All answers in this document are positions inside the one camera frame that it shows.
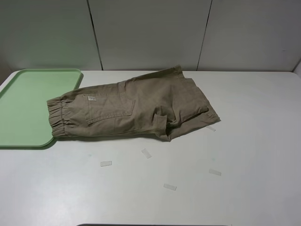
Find green plastic tray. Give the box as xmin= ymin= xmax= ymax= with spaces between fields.
xmin=0 ymin=69 xmax=82 ymax=149

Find khaki shorts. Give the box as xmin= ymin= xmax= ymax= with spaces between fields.
xmin=47 ymin=66 xmax=220 ymax=141

